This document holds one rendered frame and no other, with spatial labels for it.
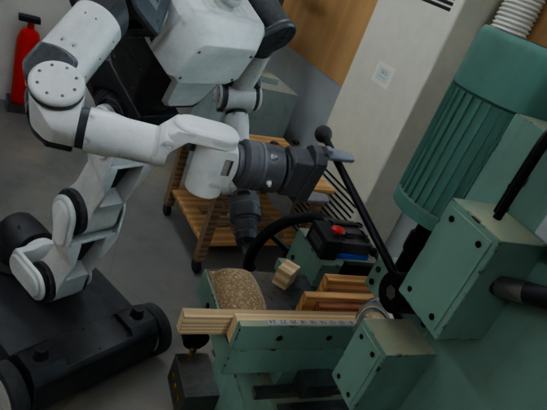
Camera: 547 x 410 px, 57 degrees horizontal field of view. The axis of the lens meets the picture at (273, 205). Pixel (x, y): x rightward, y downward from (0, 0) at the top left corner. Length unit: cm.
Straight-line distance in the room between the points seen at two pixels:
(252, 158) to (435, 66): 155
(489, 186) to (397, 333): 24
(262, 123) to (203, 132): 240
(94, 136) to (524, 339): 65
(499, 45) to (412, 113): 156
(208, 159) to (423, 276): 39
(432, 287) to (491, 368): 13
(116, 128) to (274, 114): 244
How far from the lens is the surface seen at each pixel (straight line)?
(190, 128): 81
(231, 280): 94
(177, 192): 272
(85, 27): 91
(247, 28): 116
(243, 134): 147
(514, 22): 226
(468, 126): 80
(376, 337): 72
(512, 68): 78
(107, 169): 137
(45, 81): 81
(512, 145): 75
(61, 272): 174
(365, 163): 248
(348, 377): 77
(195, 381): 118
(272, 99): 315
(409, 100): 233
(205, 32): 107
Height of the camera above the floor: 149
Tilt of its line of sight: 27 degrees down
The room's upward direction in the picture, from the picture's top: 22 degrees clockwise
